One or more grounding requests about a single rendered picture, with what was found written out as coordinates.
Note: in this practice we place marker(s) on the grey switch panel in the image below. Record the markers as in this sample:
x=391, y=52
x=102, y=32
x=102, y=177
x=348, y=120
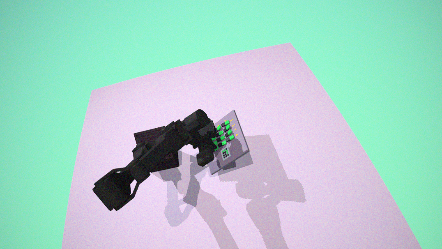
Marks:
x=230, y=141

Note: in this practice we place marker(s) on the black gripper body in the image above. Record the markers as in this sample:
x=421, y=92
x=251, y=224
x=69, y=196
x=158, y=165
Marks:
x=205, y=154

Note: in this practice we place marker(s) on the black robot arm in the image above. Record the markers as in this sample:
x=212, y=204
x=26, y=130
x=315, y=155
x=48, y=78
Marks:
x=114, y=189

